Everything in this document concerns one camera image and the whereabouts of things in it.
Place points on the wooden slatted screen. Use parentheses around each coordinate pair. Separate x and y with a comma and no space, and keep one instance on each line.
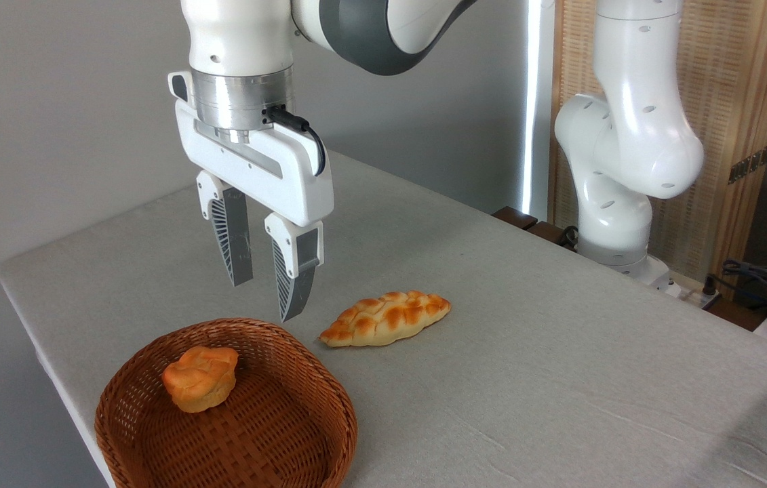
(722,68)

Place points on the small round orange bread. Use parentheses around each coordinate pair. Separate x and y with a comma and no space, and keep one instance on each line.
(200,379)

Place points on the dark metal screen hinge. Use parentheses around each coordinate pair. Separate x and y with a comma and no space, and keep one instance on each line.
(749,165)

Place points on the brown wicker basket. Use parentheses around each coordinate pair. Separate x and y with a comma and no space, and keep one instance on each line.
(274,434)

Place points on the dark brown wooden block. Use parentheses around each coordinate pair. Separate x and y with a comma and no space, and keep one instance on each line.
(515,217)
(549,234)

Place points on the long braided bread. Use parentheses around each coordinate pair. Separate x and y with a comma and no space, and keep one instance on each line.
(383,318)

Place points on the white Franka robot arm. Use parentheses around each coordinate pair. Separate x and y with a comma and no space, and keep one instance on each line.
(627,135)

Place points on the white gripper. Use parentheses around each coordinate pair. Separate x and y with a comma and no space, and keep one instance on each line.
(288,179)

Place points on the grey tablecloth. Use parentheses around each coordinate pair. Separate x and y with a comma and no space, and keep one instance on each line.
(525,379)

